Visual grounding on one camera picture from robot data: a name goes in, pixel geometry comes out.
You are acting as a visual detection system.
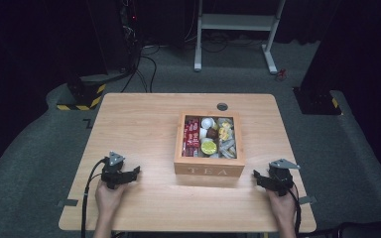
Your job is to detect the black stand base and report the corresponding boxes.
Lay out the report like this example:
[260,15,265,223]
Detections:
[292,86,342,116]

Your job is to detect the brown capsule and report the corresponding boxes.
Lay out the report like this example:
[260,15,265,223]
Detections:
[206,127,219,141]

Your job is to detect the wooden tea box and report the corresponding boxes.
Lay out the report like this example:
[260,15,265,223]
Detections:
[173,111,247,179]

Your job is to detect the yellow lid capsule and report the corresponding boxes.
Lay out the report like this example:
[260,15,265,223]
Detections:
[200,140,218,156]

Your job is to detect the yellow sachets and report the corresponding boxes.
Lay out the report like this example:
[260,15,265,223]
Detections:
[218,121,233,142]

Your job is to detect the black floor cables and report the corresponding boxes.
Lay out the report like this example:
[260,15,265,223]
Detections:
[120,44,162,94]

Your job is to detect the stack of red sachets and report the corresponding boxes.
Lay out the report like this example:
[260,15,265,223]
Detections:
[182,117,201,158]

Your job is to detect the white metal stand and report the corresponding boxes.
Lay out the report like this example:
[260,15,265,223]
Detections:
[193,0,287,75]

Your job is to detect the black yellow striped base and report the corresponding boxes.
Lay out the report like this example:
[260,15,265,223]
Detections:
[56,76,108,112]

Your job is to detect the person's right hand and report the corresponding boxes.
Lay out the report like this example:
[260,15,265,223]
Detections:
[265,187,298,220]

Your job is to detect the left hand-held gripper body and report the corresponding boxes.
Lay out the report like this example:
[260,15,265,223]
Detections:
[100,151,129,190]

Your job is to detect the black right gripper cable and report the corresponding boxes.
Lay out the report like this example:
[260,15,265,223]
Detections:
[287,183,303,236]

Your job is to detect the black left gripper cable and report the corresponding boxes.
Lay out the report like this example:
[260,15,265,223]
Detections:
[80,158,109,238]

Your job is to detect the red floor item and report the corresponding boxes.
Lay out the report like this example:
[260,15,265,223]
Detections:
[275,67,288,82]

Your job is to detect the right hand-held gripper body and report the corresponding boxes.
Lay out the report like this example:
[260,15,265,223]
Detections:
[267,158,302,197]

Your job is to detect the person's left hand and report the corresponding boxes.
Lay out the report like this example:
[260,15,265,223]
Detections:
[94,179,129,216]

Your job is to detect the equipment rack with wires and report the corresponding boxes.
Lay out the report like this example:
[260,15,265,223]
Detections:
[118,0,144,71]

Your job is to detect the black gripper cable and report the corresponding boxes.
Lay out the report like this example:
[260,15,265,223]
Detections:
[287,183,303,236]
[80,158,109,238]

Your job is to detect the pile of clear sachets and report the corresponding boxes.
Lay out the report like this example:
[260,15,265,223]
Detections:
[217,116,239,160]

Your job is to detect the grey tape strip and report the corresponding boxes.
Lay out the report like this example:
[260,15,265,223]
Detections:
[299,195,318,205]
[57,198,79,208]

